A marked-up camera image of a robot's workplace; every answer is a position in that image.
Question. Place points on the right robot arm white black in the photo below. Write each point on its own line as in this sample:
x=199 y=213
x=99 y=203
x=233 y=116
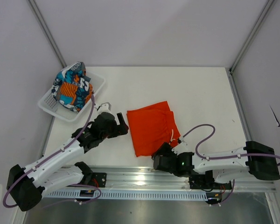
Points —
x=254 y=159

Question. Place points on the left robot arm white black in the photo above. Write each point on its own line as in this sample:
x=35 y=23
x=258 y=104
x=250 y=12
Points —
x=28 y=185

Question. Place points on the left aluminium frame post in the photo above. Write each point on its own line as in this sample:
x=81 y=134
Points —
x=46 y=31

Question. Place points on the aluminium rail beam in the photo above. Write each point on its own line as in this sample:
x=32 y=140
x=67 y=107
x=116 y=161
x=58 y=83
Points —
x=144 y=178

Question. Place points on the colourful patterned shorts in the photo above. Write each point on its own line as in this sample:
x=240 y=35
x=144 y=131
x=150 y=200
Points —
x=72 y=87

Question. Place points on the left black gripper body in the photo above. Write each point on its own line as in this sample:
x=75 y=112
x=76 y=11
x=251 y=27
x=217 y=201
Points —
x=108 y=134

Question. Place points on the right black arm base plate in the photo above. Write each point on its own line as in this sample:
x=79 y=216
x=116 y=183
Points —
x=207 y=184

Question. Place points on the slotted white cable duct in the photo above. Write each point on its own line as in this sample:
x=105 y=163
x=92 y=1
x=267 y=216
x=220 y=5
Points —
x=129 y=194

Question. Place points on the orange shorts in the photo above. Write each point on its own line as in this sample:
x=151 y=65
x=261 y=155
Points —
x=151 y=126

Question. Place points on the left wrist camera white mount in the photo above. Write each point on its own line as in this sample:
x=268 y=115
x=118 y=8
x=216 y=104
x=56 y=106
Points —
x=104 y=107

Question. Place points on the white plastic basket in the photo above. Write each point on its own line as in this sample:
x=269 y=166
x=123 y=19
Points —
x=48 y=104

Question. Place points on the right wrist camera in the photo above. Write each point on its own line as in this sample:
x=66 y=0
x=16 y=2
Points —
x=182 y=147

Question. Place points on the left aluminium side rail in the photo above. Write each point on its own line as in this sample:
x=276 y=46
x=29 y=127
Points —
x=46 y=139

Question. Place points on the right aluminium frame post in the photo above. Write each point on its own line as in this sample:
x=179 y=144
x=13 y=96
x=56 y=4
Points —
x=267 y=8

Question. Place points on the aluminium side rail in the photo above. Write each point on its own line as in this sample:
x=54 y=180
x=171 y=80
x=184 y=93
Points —
x=239 y=106
x=46 y=139

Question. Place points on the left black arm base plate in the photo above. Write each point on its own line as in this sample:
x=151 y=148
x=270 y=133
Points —
x=98 y=180

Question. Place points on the right aluminium side rail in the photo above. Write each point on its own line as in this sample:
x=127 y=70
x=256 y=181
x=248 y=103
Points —
x=239 y=106

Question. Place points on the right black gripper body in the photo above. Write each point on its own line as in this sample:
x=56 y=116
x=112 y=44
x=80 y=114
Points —
x=167 y=149

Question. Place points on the aluminium frame post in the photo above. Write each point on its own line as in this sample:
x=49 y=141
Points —
x=46 y=31
x=267 y=8

